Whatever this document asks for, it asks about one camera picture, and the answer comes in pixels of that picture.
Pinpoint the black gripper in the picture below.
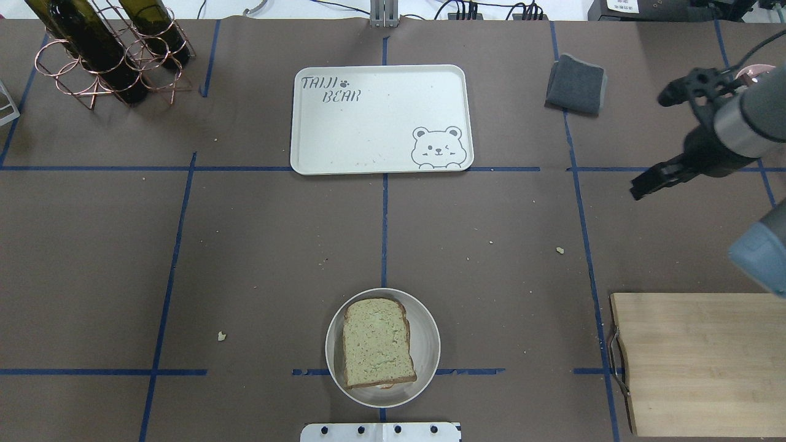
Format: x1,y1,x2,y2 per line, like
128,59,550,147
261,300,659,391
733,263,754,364
631,68,754,201

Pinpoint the white round plate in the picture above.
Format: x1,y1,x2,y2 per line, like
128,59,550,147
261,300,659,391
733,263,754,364
324,288,442,408

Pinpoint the bread slice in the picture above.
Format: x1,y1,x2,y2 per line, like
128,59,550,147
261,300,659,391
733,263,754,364
342,298,416,389

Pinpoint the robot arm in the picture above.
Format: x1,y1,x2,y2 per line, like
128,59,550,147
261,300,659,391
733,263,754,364
629,66,785,297

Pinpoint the cream bear serving tray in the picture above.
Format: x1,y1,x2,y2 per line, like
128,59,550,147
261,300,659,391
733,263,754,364
290,64,475,176

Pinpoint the pink bowl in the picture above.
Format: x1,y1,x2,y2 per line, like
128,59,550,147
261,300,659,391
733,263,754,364
735,64,775,85

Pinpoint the grey folded cloth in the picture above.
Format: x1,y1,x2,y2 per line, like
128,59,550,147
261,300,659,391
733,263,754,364
545,53,607,115

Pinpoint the wooden cutting board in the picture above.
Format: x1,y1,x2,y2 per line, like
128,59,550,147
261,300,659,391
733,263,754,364
611,293,785,438

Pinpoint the dark green wine bottle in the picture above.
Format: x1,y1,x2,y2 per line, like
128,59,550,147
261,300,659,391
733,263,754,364
25,1,149,104

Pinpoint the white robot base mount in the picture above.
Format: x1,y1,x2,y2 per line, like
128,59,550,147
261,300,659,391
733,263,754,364
300,422,462,441

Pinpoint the copper wire bottle rack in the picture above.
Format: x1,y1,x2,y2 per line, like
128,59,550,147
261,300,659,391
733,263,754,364
34,1,196,110

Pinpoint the white wire cup rack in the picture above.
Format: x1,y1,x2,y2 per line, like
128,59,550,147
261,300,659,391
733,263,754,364
0,81,20,126

